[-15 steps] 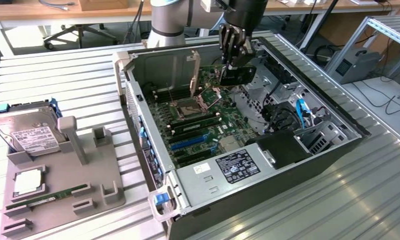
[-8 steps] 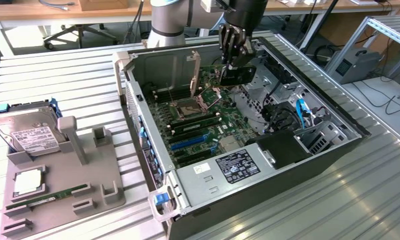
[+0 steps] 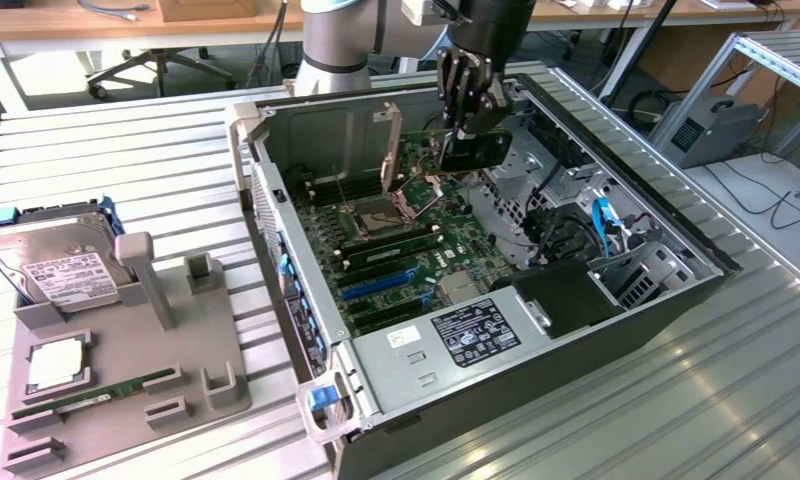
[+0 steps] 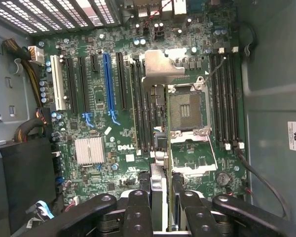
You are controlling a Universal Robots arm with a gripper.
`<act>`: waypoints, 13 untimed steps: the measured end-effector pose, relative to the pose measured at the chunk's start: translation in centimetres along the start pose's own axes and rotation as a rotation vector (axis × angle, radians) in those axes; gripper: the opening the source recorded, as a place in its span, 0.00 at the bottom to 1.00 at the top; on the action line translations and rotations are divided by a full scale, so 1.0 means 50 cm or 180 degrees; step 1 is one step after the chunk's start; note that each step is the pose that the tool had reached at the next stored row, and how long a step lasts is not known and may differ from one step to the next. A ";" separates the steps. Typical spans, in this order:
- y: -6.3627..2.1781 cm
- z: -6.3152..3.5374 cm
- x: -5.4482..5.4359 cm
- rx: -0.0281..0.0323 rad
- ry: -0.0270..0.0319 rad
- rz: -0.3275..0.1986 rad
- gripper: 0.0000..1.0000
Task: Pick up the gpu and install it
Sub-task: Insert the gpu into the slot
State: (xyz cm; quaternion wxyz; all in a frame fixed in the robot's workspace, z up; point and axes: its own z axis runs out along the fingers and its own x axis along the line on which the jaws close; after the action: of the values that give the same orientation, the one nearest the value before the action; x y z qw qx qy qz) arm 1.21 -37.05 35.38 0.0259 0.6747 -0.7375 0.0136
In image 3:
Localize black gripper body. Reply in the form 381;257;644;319
445;0;537;70

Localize graphics card with metal bracket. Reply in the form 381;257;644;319
376;101;515;195

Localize black office chair base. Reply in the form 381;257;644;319
523;29;583;62

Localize silver drive cage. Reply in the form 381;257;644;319
469;83;615;271

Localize metal socket cover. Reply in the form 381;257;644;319
397;170;445;222

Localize black RAM slot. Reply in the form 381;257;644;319
304;168;400;194
309;178;403;206

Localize black slanted pole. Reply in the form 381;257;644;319
596;0;680;99

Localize thin locking lever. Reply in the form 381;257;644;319
331;163;348;209

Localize CPU socket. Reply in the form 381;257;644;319
344;196;409;240

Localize green motherboard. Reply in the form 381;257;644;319
292;167;519;337

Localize RAM stick with white label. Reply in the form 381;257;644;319
341;238;441;270

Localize grey computer tower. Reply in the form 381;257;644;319
650;97;768;170

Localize black expansion slot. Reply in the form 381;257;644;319
349;294;432;324
336;257;416;285

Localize long wooden desk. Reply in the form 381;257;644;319
525;0;800;34

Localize silver chipset heatsink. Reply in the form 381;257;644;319
439;277;492;304

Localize blue expansion slot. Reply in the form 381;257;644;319
341;272;420;302

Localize silver disk bay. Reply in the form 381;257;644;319
585;242;706;309

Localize black plastic shroud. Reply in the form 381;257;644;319
509;259;628;341

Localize wooden box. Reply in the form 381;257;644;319
157;0;256;24

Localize office chair with grey base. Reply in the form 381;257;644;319
85;46;236;100

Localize silver power supply with label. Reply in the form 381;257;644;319
336;289;552;419

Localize open black PC case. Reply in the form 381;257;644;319
224;72;743;480

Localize blue case latch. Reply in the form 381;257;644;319
305;387;339;411

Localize silver hard disk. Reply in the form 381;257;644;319
0;212;140;315

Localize grey parts rack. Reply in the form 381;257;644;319
0;232;253;476

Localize silver CPU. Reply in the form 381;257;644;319
25;341;86;386

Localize green RAM stick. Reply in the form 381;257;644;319
9;368;177;420

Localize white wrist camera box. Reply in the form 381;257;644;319
399;0;443;27

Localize blue wire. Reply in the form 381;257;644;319
591;197;632;259

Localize black wire bundle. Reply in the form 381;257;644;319
525;204;662;266

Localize thin hanging cable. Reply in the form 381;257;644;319
239;0;289;90

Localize aluminium frame rack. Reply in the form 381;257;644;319
646;27;800;161

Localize grey-blue network cable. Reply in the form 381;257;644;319
78;0;153;22

